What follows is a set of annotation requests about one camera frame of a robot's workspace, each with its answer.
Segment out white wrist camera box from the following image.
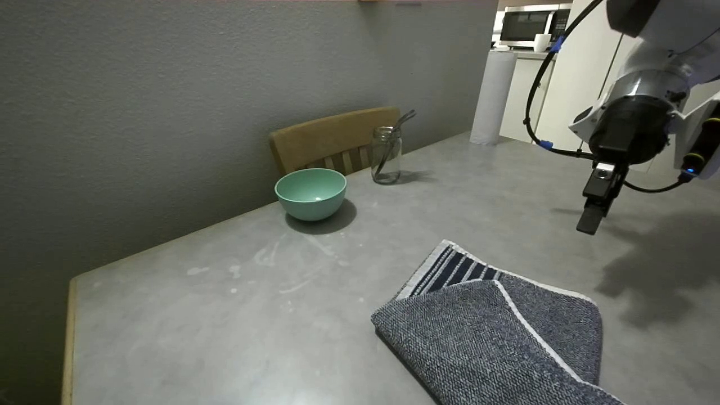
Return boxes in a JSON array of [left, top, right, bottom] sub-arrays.
[[667, 94, 720, 182]]

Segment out white paper towel roll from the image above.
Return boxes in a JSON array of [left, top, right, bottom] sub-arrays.
[[468, 47, 516, 150]]

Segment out grey striped towel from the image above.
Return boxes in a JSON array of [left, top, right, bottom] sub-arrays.
[[369, 240, 626, 405]]

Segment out metal utensil in jar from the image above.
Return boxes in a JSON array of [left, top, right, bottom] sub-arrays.
[[377, 109, 419, 180]]

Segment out green bowl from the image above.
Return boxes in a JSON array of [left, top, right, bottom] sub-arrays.
[[272, 166, 350, 226]]

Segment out wooden chair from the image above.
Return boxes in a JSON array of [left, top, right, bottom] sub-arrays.
[[268, 103, 402, 179]]

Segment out microwave oven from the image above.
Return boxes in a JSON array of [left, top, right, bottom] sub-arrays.
[[489, 4, 573, 54]]

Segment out white base cabinet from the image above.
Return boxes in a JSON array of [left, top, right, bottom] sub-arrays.
[[498, 57, 557, 147]]

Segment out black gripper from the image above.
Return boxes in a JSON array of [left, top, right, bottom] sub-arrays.
[[573, 94, 674, 236]]

